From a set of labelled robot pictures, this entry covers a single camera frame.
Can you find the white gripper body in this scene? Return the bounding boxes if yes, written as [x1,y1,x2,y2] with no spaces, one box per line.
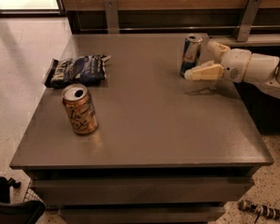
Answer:
[221,49,252,83]

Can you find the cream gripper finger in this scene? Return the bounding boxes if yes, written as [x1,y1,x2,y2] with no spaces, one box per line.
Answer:
[207,40,231,63]
[184,61,224,81]

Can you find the red bull can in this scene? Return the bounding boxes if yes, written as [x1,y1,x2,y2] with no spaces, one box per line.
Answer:
[180,34,203,77]

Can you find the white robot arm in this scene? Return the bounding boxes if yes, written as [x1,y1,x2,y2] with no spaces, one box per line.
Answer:
[184,41,280,99]

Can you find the orange la croix can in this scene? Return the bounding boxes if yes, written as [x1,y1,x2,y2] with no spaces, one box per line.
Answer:
[62,84,98,135]

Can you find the grey drawer cabinet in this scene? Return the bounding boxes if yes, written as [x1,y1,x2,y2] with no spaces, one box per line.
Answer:
[10,35,273,211]

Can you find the blue chip bag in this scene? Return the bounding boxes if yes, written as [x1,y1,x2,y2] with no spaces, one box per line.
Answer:
[44,54,110,89]

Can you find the upper grey drawer front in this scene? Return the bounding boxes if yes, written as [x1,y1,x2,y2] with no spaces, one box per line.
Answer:
[32,177,253,206]

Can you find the grey drawer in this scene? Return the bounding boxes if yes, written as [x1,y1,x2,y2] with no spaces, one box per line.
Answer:
[59,206,225,224]
[32,177,253,206]

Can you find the lower grey drawer front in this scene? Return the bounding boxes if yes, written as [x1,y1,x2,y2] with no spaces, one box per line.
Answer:
[59,206,225,224]

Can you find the black chair part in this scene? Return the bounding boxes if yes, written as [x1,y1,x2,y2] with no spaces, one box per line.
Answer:
[0,176,46,224]

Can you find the right metal wall bracket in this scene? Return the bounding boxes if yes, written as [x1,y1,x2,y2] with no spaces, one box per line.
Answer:
[234,0,262,42]

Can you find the metal wall bracket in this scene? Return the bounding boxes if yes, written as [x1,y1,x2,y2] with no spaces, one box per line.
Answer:
[234,0,262,42]
[104,0,119,34]

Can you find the left metal wall bracket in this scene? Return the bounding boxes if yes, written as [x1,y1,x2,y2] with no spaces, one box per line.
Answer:
[104,0,119,34]

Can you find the striped black white cable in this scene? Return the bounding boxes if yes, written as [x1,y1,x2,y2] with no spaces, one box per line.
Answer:
[237,199,280,224]

